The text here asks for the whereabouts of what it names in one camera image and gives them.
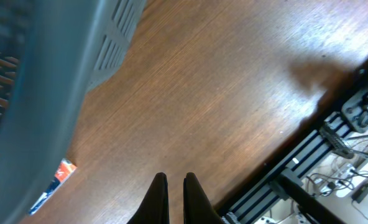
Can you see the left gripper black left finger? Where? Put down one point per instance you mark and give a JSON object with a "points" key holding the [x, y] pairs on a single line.
{"points": [[154, 206]]}

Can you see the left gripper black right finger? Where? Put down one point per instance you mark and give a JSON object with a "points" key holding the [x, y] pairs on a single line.
{"points": [[197, 208]]}

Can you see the dark blue tissue pack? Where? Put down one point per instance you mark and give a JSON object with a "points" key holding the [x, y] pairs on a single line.
{"points": [[64, 171]]}

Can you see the grey plastic lattice basket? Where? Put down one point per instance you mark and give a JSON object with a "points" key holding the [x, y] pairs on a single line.
{"points": [[52, 53]]}

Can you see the black aluminium frame rail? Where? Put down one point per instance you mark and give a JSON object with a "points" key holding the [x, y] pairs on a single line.
{"points": [[256, 200]]}

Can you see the grey metal clamp bracket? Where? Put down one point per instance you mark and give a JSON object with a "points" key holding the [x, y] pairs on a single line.
{"points": [[355, 111]]}

